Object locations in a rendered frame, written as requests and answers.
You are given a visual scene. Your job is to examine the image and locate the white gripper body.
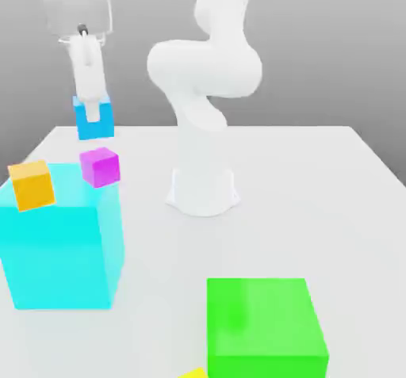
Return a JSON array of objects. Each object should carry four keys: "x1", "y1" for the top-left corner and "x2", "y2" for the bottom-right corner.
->
[{"x1": 67, "y1": 34, "x2": 109, "y2": 105}]

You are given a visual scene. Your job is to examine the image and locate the small blue cube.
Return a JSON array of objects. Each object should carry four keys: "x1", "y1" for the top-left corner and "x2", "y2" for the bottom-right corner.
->
[{"x1": 72, "y1": 94, "x2": 116, "y2": 142}]

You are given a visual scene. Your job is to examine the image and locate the small magenta cube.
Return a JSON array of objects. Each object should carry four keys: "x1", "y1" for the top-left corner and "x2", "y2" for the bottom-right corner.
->
[{"x1": 79, "y1": 146, "x2": 122, "y2": 189}]

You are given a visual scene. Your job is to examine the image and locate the small orange cube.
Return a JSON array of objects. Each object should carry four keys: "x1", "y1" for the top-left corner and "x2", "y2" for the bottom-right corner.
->
[{"x1": 7, "y1": 159, "x2": 57, "y2": 213}]

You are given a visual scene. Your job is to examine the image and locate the small yellow cube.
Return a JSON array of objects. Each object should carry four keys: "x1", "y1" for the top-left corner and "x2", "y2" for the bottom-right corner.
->
[{"x1": 176, "y1": 367, "x2": 209, "y2": 378}]

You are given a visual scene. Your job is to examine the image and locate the large cyan box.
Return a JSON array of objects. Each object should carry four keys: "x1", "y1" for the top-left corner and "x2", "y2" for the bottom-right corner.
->
[{"x1": 0, "y1": 162, "x2": 125, "y2": 311}]

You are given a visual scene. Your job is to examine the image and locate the large green box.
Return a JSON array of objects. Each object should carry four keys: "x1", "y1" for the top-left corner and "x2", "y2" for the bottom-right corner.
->
[{"x1": 206, "y1": 277, "x2": 330, "y2": 378}]

